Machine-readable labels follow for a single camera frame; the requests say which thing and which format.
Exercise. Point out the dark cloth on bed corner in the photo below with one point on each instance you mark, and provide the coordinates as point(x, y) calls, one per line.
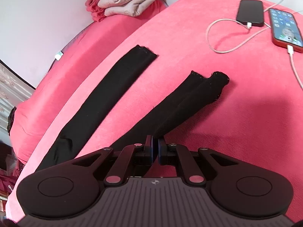
point(10, 120)

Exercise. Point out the folded red blanket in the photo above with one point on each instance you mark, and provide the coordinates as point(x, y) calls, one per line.
point(96, 12)

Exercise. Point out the pink bed sheet near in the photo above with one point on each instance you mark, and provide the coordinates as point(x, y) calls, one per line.
point(142, 180)

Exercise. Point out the pink far bed cover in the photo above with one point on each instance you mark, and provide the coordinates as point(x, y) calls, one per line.
point(34, 116)

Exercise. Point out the small white blue tag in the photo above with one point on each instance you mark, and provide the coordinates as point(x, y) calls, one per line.
point(58, 55)

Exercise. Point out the hanging clothes rack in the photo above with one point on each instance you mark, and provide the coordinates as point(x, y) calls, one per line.
point(11, 168)

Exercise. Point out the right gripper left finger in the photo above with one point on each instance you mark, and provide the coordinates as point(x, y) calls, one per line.
point(133, 161)

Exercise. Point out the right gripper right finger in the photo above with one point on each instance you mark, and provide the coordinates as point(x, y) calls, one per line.
point(181, 158)

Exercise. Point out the red smartphone lit screen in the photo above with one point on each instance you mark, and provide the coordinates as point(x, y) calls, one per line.
point(285, 30)

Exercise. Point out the black smartphone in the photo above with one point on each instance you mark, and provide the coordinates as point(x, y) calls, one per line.
point(251, 11)

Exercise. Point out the floral white curtain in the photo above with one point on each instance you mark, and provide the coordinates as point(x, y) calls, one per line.
point(13, 92)

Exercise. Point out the black pants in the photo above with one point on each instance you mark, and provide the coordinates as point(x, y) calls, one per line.
point(132, 103)

